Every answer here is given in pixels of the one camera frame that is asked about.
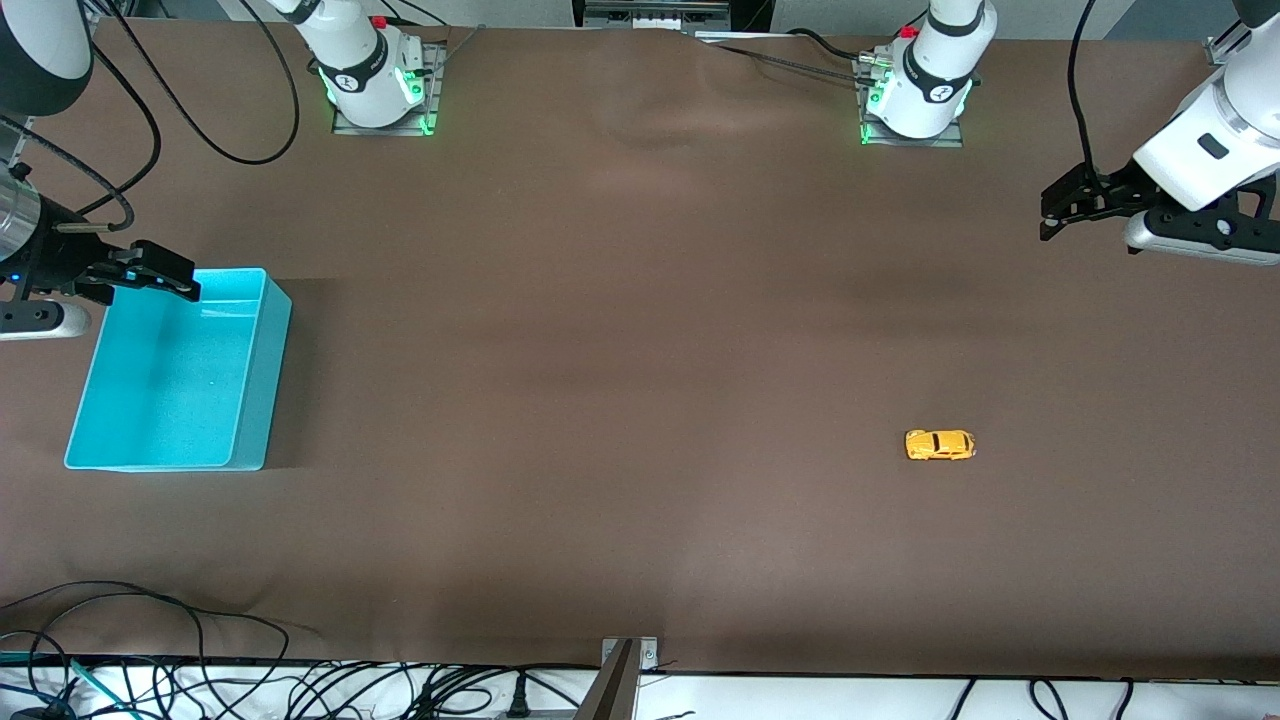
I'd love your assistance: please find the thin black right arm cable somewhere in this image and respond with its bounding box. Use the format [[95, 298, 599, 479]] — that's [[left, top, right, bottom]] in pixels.
[[75, 20, 163, 218]]

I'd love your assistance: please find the black base power cable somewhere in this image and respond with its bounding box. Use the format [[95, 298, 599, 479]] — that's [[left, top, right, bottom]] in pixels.
[[785, 27, 881, 63]]

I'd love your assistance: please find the brown table cover sheet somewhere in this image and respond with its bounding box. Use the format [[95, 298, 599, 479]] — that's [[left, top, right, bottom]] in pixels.
[[0, 18, 1280, 679]]

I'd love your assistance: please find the grey braided table cable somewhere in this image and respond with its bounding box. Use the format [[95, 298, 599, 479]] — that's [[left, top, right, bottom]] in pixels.
[[690, 35, 881, 86]]

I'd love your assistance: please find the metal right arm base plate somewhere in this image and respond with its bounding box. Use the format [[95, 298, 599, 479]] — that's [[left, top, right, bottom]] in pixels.
[[330, 40, 448, 138]]

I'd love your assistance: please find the yellow beetle toy car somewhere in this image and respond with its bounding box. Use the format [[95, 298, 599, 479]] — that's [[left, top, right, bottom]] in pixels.
[[904, 428, 978, 463]]

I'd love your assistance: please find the metal mounting bracket plate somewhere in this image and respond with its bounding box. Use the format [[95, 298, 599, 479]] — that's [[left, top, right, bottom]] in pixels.
[[601, 636, 661, 671]]

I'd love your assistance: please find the dark metal rack fixture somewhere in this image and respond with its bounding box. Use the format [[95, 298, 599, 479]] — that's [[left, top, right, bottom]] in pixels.
[[572, 0, 733, 33]]

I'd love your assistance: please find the black cable looping over table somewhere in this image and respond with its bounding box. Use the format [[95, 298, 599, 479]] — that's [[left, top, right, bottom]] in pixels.
[[0, 582, 209, 691], [195, 612, 293, 691]]

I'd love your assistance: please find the braided right gripper cable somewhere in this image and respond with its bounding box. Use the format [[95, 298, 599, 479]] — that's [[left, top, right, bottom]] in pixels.
[[0, 113, 136, 233]]

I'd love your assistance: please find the grey aluminium post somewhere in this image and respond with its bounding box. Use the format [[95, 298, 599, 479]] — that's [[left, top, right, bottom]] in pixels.
[[575, 640, 641, 720]]

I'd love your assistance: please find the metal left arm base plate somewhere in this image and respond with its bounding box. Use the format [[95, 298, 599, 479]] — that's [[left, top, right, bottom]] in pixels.
[[857, 55, 968, 150]]

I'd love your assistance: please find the grey cable at base plate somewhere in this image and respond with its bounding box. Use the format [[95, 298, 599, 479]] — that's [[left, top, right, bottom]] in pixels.
[[425, 22, 488, 73]]

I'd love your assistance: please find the teal plastic storage bin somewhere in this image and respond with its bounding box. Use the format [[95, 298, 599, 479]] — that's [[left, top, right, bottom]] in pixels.
[[63, 266, 294, 473]]

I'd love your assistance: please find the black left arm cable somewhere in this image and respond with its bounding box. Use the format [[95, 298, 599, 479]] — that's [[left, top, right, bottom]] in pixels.
[[1066, 0, 1116, 196]]

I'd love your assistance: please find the white bench ledge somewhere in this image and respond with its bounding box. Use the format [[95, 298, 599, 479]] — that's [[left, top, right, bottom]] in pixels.
[[0, 660, 1280, 720]]

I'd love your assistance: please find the teal cable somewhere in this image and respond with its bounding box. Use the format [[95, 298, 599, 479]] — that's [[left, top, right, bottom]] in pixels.
[[0, 652, 136, 720]]

